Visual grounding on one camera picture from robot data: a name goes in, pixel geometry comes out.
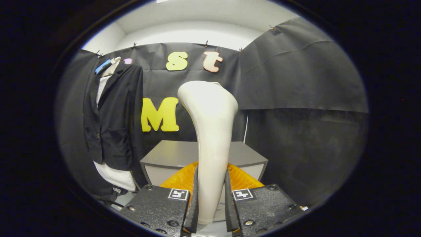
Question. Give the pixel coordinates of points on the row of small black clips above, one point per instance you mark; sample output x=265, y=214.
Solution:
x=206, y=43

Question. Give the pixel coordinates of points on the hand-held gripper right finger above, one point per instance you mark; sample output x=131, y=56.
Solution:
x=263, y=207

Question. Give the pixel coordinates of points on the white shirt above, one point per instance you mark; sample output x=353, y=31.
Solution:
x=115, y=176

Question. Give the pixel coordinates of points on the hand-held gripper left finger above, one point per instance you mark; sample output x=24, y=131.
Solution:
x=158, y=207

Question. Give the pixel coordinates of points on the black suit jacket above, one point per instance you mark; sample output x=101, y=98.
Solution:
x=115, y=115

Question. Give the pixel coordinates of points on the black backdrop cloth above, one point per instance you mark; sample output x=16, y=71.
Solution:
x=296, y=82

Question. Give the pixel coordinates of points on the grey cabinet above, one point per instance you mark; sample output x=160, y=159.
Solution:
x=171, y=153

